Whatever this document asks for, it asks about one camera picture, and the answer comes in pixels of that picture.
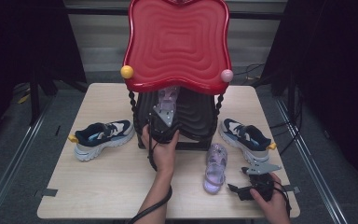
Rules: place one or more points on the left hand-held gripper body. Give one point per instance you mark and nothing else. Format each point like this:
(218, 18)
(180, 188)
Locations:
(163, 130)

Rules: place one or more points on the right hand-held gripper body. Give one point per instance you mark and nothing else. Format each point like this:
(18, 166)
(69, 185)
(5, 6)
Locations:
(261, 182)

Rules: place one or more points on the purple jelly sandal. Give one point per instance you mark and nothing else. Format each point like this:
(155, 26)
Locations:
(216, 155)
(167, 95)

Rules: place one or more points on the navy and white sneaker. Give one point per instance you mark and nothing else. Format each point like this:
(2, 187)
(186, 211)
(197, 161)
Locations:
(245, 137)
(105, 134)

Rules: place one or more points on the red and black shoe rack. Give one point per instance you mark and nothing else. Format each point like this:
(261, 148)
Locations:
(177, 46)

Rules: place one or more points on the person's left hand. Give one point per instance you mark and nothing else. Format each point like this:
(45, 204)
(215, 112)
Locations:
(164, 155)

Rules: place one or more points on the person's right hand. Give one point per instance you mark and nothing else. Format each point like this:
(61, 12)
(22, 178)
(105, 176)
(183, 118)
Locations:
(273, 208)

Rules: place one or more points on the grey tape strip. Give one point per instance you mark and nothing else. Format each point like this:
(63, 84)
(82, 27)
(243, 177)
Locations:
(47, 192)
(292, 188)

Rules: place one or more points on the black metal stand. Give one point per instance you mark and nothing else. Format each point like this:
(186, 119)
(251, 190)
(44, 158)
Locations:
(34, 99)

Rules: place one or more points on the dark curtain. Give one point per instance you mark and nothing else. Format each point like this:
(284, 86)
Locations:
(21, 40)
(332, 62)

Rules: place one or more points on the yellow floor object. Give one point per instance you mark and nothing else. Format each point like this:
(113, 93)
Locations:
(23, 99)

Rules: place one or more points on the metal floor rail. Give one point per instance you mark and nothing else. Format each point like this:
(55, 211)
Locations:
(15, 155)
(310, 161)

